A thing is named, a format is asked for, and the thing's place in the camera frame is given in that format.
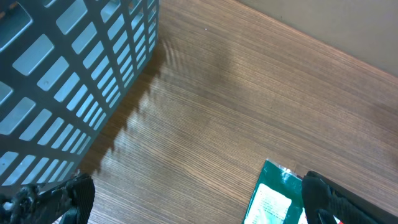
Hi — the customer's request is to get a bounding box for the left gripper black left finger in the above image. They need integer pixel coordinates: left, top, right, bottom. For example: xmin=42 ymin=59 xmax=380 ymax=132
xmin=1 ymin=174 xmax=95 ymax=224

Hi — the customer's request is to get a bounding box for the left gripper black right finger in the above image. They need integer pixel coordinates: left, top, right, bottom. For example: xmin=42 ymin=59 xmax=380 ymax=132
xmin=302 ymin=171 xmax=397 ymax=224

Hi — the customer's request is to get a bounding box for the green snack packet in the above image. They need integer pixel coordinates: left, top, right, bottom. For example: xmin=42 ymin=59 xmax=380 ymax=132
xmin=243 ymin=160 xmax=308 ymax=224

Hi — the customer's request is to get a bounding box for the grey plastic mesh basket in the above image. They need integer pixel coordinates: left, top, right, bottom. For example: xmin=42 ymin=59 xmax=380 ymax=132
xmin=1 ymin=0 xmax=160 ymax=196

